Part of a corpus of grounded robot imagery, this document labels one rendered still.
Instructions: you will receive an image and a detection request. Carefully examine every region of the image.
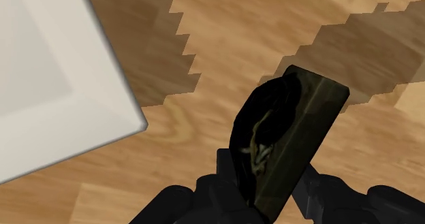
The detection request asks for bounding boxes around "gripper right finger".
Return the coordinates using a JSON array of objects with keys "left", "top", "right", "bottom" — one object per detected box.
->
[{"left": 291, "top": 163, "right": 425, "bottom": 224}]

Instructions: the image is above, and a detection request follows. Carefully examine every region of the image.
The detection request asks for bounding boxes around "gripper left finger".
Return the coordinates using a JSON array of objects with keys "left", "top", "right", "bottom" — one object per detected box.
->
[{"left": 128, "top": 148, "right": 266, "bottom": 224}]

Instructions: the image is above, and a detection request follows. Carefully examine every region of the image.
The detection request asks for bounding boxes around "dark olive book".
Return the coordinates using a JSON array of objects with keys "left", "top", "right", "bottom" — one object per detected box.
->
[{"left": 228, "top": 64, "right": 351, "bottom": 223}]

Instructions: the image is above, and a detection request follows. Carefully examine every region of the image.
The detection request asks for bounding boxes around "white square sink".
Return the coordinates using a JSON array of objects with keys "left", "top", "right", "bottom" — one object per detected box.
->
[{"left": 0, "top": 0, "right": 149, "bottom": 186}]

